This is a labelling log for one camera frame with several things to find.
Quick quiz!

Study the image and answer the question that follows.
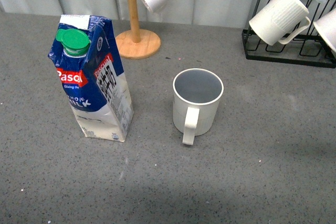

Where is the white mug at right edge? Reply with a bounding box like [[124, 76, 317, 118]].
[[313, 9, 336, 52]]

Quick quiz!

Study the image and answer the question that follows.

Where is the black wire mug rack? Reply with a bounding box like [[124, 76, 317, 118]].
[[241, 0, 335, 68]]

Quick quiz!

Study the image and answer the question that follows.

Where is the wooden mug tree stand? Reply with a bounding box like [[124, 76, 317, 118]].
[[115, 0, 161, 60]]

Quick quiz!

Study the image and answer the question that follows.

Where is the blue white milk carton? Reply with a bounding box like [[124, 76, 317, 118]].
[[48, 15, 133, 142]]

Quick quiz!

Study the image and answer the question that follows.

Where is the white ribbed mug on rack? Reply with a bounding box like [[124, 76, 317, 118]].
[[249, 0, 311, 46]]

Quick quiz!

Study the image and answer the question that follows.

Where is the white ribbed mug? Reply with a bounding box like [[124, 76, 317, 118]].
[[249, 0, 311, 46], [173, 68, 224, 145]]

